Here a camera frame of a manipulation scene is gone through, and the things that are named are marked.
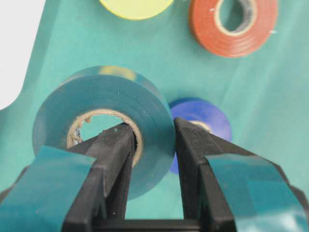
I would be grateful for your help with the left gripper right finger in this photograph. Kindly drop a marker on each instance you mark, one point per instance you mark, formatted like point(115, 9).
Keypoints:
point(230, 189)

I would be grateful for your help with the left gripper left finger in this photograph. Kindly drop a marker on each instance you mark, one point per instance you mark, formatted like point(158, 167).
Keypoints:
point(67, 190)

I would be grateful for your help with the green tape roll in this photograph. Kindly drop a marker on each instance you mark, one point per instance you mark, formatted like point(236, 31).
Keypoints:
point(118, 92)

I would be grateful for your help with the blue tape roll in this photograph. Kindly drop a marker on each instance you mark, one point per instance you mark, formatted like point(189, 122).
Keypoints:
point(203, 113)

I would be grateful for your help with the red tape roll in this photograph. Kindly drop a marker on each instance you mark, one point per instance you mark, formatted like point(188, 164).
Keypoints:
point(259, 19)

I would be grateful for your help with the yellow tape roll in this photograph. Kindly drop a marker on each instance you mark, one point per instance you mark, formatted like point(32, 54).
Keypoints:
point(136, 9)

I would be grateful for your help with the green table mat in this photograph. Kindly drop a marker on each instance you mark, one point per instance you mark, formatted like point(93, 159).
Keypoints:
point(264, 95)

